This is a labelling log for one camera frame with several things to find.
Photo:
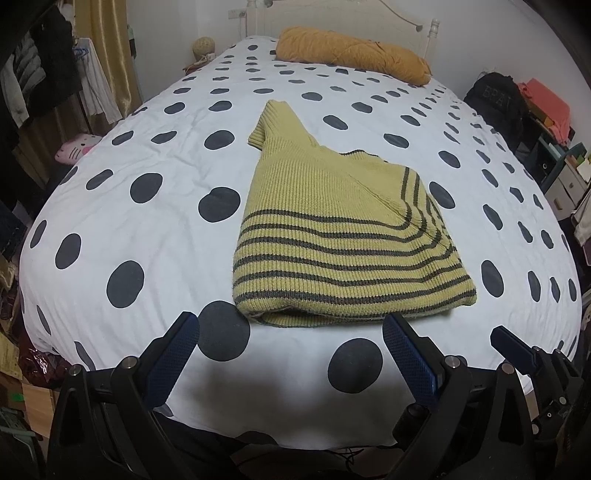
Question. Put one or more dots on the orange bolster pillow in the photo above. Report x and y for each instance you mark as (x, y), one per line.
(312, 45)

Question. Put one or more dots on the gold curtain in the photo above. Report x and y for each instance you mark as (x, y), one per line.
(105, 23)

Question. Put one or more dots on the black backpack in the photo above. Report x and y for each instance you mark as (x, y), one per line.
(498, 99)

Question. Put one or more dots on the white hanging shirt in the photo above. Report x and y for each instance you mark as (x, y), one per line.
(96, 96)

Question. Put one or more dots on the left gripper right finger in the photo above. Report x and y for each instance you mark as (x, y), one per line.
(433, 378)

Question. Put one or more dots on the white bed headboard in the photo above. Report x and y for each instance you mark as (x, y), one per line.
(374, 20)

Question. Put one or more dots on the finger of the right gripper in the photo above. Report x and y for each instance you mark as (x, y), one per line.
(514, 350)

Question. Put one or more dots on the teal drawer cabinet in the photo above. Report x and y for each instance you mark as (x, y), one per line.
(562, 180)

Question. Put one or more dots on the white polka dot duvet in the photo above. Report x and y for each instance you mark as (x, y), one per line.
(145, 226)

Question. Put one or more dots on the pink cat plush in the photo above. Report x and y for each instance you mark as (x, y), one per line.
(74, 149)

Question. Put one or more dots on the yellow striped knit cardigan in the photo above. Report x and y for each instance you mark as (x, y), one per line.
(331, 237)

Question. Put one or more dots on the hanging dark clothes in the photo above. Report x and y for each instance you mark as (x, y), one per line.
(40, 71)

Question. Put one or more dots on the red plastic bag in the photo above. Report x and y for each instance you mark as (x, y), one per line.
(45, 370)

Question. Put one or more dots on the coral pink folded cloth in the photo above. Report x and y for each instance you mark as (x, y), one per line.
(547, 107)

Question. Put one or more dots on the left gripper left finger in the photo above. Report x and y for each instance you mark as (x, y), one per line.
(146, 381)

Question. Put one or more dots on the round woven lamp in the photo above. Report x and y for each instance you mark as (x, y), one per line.
(203, 47)

